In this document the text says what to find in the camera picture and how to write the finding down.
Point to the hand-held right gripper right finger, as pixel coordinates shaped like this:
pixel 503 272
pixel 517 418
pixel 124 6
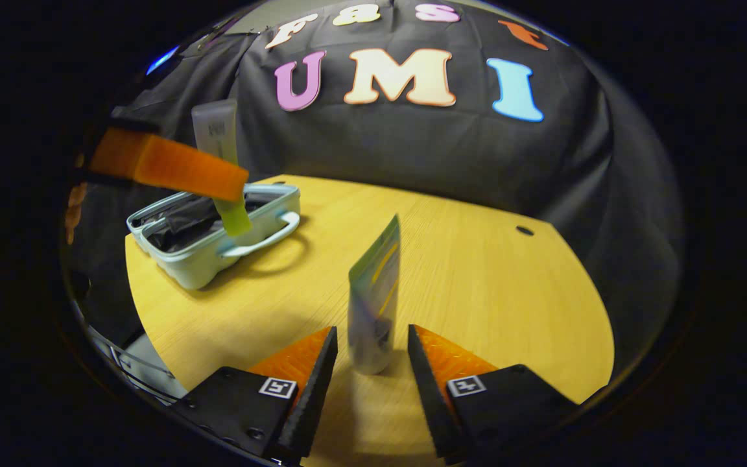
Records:
pixel 509 405

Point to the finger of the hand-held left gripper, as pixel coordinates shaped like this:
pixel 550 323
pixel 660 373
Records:
pixel 172 167

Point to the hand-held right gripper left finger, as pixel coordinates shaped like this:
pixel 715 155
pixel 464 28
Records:
pixel 231 405

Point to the lime capped cream tube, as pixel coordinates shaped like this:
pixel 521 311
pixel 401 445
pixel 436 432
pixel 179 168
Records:
pixel 214 130

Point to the light blue small suitcase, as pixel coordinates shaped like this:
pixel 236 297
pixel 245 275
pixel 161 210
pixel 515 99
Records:
pixel 198 259

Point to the colourful printed cream tube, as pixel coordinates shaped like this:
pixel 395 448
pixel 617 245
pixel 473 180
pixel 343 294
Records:
pixel 373 292

